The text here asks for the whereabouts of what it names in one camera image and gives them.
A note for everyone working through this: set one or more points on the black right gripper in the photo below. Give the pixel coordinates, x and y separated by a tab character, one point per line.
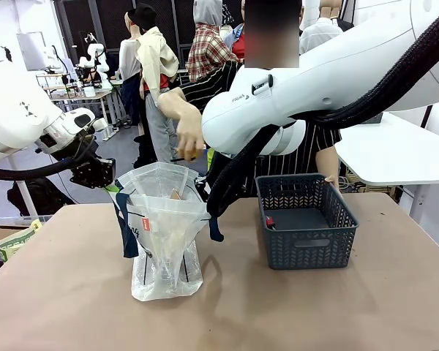
202	185

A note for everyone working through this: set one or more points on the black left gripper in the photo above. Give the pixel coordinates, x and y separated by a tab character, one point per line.
95	172

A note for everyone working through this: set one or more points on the small yellow black item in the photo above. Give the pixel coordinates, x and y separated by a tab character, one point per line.
201	150

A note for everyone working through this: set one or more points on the gray basket with brown contents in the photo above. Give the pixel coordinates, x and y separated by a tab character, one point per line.
307	245

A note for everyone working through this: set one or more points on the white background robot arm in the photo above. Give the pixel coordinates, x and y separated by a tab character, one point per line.
95	58

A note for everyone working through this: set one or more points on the person's right forearm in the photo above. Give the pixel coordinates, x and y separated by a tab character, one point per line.
172	104

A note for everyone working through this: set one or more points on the person's left forearm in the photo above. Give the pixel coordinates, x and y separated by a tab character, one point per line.
327	161

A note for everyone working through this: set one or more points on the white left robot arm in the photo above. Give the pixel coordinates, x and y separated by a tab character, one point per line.
14	109

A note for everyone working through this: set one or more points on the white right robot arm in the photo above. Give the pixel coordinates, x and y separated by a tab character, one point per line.
314	80

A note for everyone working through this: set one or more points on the brown package inside bag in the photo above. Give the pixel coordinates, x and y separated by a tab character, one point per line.
177	194

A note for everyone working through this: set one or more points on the green printed paper bag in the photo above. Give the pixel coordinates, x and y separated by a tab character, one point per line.
16	241

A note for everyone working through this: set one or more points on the person's right hand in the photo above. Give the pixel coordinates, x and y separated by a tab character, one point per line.
190	131

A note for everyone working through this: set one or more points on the person's left hand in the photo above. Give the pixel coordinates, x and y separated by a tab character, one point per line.
333	180

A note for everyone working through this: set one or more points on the black boots on mannequin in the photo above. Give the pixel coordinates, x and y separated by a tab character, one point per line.
146	153

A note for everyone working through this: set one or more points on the clear plastic storage bin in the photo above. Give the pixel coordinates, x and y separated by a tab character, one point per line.
104	134

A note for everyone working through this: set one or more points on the gray trousers on mannequin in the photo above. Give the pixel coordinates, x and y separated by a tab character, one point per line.
159	131

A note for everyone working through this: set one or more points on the black backpack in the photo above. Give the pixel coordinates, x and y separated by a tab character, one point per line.
40	197

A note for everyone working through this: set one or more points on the small red black item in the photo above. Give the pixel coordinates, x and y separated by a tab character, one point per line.
270	222

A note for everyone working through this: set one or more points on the person in striped shirt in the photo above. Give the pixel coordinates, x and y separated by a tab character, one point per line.
208	87

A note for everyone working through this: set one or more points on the mannequin in white top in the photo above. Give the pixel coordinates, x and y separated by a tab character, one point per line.
128	58

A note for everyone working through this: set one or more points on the cream jacket on mannequin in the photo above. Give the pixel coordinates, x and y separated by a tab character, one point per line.
155	62

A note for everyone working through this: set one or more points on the mannequin in plaid hooded shirt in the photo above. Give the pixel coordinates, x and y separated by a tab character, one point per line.
208	51

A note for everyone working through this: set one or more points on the white board panel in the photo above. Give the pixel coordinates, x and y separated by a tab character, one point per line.
31	51

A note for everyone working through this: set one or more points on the black tripod with clamp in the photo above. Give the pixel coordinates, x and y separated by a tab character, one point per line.
7	53

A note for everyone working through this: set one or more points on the wooden pallet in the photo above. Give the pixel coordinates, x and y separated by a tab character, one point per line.
373	186

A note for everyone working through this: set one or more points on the black bucket hat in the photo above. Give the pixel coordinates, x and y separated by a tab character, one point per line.
142	14

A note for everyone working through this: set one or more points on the white table with rounded corners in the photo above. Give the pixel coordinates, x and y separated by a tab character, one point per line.
388	157

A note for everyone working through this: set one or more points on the mannequin in white shirt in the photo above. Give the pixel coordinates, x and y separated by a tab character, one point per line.
320	33

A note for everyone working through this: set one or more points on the black hanging garment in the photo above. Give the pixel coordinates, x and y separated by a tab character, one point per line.
345	25

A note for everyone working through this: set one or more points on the black slanted stand pole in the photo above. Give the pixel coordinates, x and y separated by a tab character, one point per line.
427	115

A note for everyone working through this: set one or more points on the wooden workbench with white frame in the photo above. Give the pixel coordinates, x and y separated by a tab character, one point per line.
95	96

